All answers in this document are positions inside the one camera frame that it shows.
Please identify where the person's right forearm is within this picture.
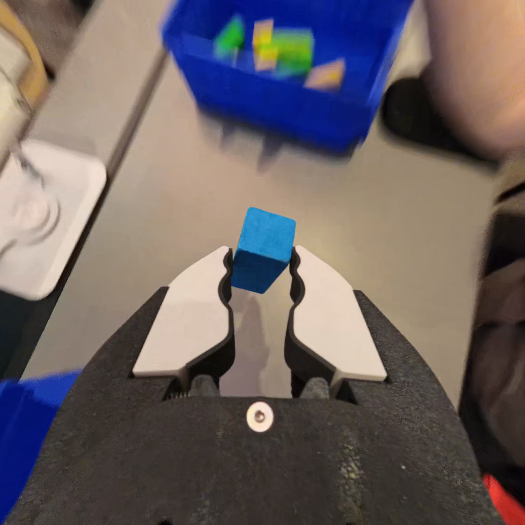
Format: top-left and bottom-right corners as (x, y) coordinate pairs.
(423, 0), (525, 158)

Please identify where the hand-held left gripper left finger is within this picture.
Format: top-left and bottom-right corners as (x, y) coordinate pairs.
(132, 246), (237, 380)

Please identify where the blue plastic bin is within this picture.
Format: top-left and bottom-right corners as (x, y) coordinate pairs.
(160, 0), (416, 154)
(0, 369), (84, 516)

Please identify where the lime green plank block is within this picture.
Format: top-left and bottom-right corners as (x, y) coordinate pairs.
(272, 28), (316, 77)

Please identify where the black mesh pad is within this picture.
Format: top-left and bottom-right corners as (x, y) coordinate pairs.
(381, 77), (497, 165)

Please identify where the yellow arch block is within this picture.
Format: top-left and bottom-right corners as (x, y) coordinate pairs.
(252, 18), (280, 74)

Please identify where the red plastic item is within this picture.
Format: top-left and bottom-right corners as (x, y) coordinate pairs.
(483, 474), (525, 525)

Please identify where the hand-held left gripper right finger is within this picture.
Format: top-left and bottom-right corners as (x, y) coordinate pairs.
(284, 245), (388, 384)

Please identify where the blue arch block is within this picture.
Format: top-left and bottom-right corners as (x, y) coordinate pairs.
(230, 206), (298, 295)

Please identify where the wooden document stand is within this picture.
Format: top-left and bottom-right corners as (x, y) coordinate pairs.
(0, 0), (108, 302)

